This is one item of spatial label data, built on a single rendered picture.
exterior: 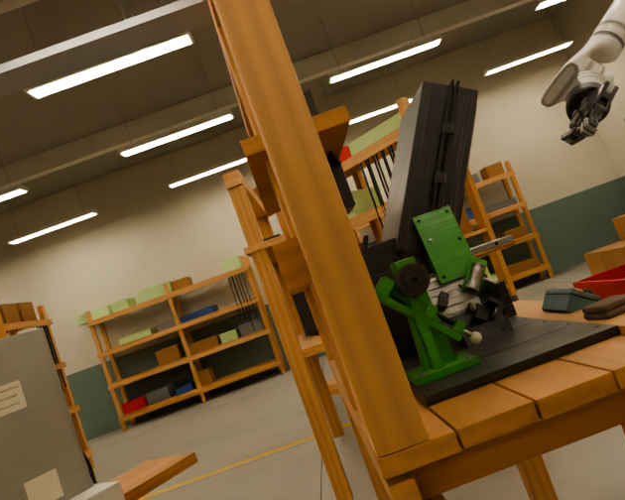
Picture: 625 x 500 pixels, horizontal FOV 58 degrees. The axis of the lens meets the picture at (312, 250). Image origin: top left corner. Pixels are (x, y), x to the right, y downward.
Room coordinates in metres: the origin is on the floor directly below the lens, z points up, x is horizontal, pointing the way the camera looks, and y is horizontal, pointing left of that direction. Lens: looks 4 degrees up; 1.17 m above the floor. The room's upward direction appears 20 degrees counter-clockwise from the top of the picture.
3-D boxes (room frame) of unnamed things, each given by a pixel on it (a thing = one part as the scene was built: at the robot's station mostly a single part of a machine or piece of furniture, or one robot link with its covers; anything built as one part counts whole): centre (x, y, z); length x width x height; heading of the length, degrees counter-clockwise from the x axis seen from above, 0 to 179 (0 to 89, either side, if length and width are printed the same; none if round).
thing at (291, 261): (1.67, 0.08, 1.23); 1.30 x 0.05 x 0.09; 3
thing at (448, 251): (1.62, -0.36, 1.17); 0.13 x 0.12 x 0.20; 3
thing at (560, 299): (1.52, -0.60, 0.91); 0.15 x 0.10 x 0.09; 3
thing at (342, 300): (1.68, 0.01, 1.36); 1.49 x 0.09 x 0.97; 3
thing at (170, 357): (10.15, 2.78, 1.12); 3.22 x 0.55 x 2.23; 90
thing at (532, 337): (1.69, -0.29, 0.89); 1.10 x 0.42 x 0.02; 3
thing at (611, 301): (1.28, -0.59, 0.91); 0.10 x 0.08 x 0.03; 104
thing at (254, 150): (1.68, -0.03, 1.52); 0.90 x 0.25 x 0.04; 3
